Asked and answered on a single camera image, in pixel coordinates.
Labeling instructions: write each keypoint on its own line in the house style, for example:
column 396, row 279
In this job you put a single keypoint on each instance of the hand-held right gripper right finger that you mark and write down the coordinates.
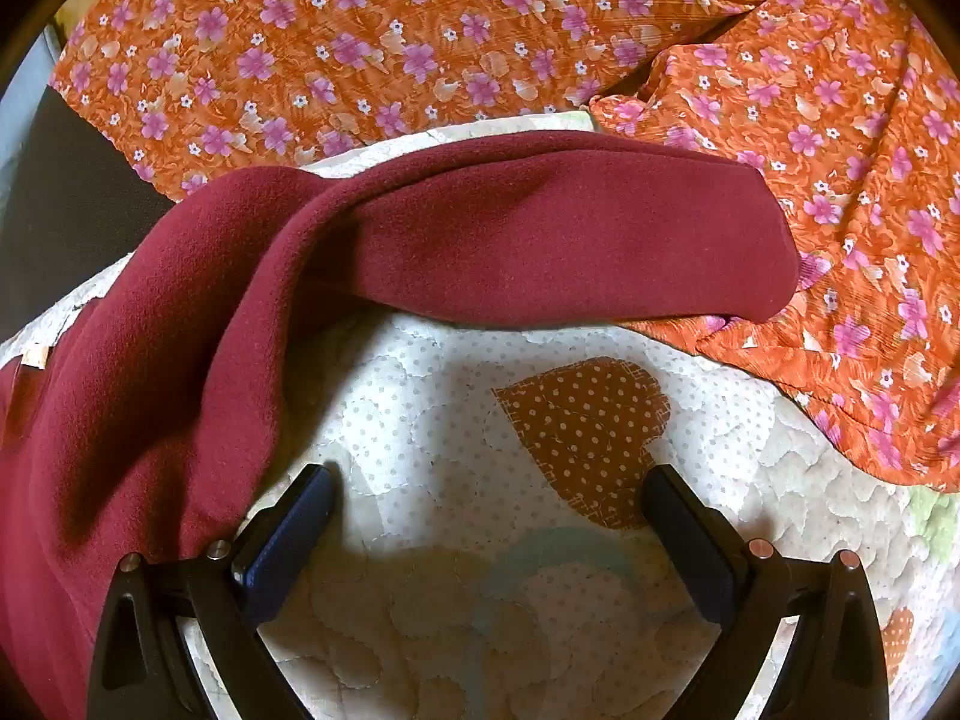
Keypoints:
column 690, row 540

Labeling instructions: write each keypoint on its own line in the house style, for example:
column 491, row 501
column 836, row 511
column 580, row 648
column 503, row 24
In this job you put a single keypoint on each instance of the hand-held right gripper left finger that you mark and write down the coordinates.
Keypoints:
column 281, row 540

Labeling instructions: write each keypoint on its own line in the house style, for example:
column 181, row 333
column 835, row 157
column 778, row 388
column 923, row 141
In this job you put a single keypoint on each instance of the maroon fleece garment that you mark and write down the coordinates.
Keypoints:
column 450, row 240

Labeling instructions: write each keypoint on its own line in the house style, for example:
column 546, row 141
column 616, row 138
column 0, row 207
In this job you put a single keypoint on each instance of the quilted heart-print mat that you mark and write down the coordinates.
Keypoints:
column 465, row 405

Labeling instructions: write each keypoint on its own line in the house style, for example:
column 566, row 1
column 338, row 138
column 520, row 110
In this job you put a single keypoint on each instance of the dark brown sofa cushion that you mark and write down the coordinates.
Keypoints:
column 67, row 187

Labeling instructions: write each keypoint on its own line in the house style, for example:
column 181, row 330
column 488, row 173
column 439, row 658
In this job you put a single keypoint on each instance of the orange floral cloth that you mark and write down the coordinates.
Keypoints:
column 375, row 52

